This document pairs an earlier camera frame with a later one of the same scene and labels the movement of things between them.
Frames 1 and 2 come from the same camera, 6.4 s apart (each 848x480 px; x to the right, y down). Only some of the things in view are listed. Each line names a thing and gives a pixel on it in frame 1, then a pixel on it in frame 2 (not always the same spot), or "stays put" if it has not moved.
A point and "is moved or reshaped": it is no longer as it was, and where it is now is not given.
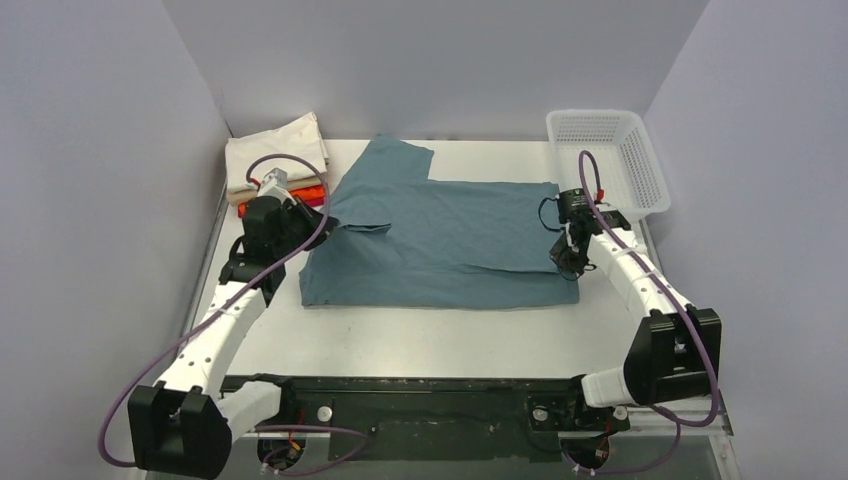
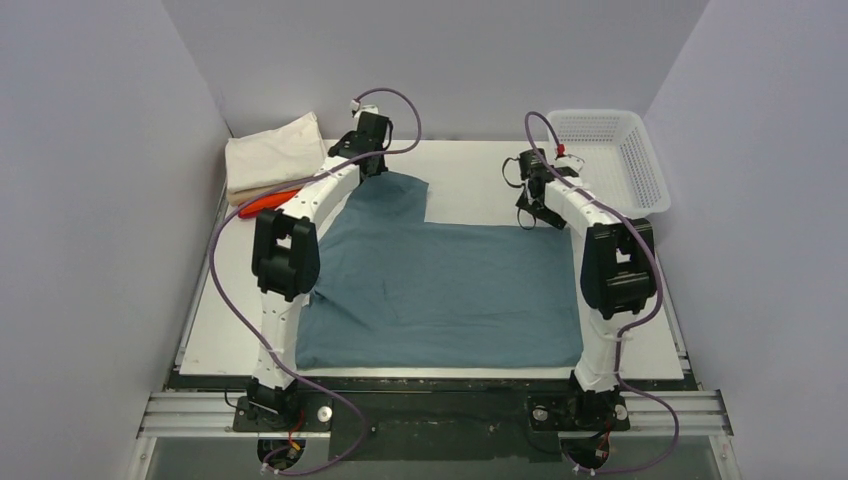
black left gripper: [308, 216] → [371, 165]
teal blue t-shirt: [403, 241] is moved or reshaped
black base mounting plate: [450, 419] stays put
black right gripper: [573, 244] → [530, 203]
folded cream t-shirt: [300, 138] stays put
